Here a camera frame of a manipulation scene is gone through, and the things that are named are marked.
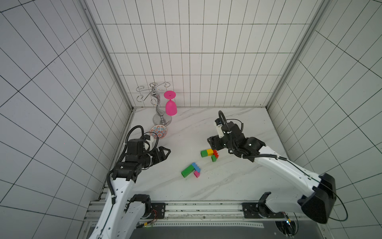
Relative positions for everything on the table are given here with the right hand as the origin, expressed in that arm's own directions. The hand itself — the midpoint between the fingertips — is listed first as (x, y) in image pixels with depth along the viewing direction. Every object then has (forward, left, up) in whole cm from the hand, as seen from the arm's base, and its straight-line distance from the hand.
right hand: (213, 134), depth 79 cm
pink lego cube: (-16, +9, -18) cm, 26 cm away
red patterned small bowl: (+13, +37, -18) cm, 43 cm away
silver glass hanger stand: (+24, +38, -17) cm, 48 cm away
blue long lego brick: (-12, +9, -19) cm, 24 cm away
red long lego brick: (-2, -3, -19) cm, 19 cm away
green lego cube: (-5, -1, -19) cm, 19 cm away
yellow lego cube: (-1, +1, -18) cm, 18 cm away
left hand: (-13, +25, -3) cm, 29 cm away
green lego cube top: (-2, +4, -19) cm, 19 cm away
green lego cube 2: (-14, +14, -18) cm, 27 cm away
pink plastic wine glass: (+22, +28, -3) cm, 35 cm away
